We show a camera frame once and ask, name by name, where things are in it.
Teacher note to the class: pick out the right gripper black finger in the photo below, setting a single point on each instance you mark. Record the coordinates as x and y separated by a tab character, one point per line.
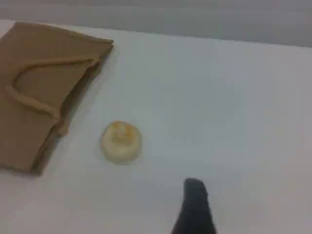
195	209

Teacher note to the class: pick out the pale egg yolk pastry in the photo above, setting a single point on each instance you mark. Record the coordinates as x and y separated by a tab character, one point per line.
122	148

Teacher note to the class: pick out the brown jute tote bag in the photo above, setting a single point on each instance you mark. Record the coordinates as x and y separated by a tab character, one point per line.
36	48

